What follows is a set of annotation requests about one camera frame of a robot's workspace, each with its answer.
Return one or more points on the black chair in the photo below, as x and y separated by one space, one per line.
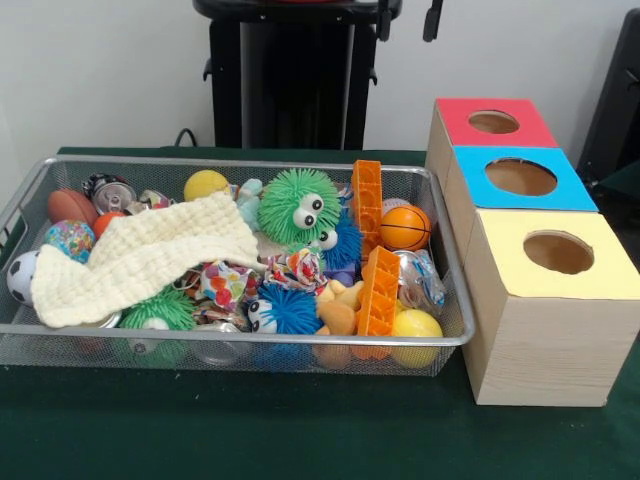
615 100

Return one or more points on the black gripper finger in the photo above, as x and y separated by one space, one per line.
384 20
433 20

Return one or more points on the black and white soccer ball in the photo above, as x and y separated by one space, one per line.
20 280

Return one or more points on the orange plastic building block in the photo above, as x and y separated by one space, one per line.
367 200
377 295

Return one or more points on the wooden box with three holes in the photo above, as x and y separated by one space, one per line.
550 350

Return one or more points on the crushed clear plastic packet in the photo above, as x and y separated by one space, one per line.
420 280

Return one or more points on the dark green table cloth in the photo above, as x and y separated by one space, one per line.
300 425

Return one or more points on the colourful globe ball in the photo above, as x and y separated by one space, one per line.
70 240

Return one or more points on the silver mesh bin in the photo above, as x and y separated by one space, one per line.
60 350

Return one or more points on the yellow ball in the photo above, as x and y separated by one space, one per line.
205 185
417 325

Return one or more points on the green spiky toy with eyes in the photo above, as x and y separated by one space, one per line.
280 200

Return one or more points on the cream knitted cloth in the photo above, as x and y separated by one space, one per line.
150 250

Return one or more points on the orange toy basketball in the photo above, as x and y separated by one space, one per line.
405 227

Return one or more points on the blue spiky toy with eyes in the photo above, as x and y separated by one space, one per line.
290 307

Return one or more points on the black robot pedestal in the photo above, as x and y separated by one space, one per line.
300 75

